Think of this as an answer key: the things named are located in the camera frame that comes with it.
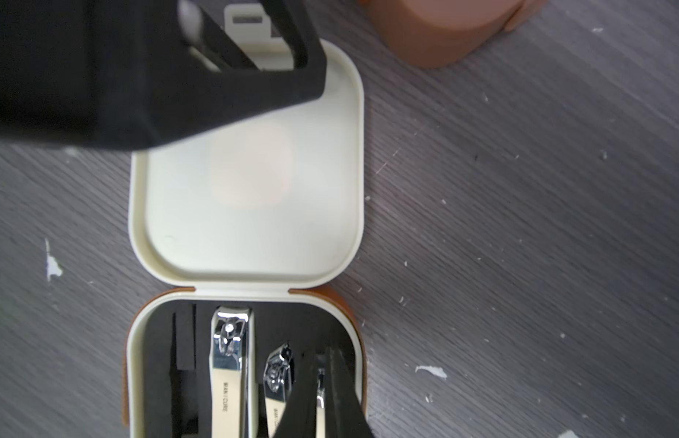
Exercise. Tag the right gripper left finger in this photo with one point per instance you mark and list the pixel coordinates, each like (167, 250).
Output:
(299, 419)

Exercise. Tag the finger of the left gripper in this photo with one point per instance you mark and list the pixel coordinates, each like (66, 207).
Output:
(133, 75)

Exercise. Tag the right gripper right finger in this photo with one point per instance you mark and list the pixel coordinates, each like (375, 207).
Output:
(344, 417)

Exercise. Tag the small cream clipper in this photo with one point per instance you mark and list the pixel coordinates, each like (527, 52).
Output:
(320, 408)
(278, 379)

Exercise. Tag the silver cream nail clipper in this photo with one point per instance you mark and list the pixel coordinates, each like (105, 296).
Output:
(228, 371)

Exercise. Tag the cream nail kit case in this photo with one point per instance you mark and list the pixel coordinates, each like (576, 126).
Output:
(259, 214)

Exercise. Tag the brown nail kit case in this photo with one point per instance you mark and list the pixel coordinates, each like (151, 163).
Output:
(431, 34)

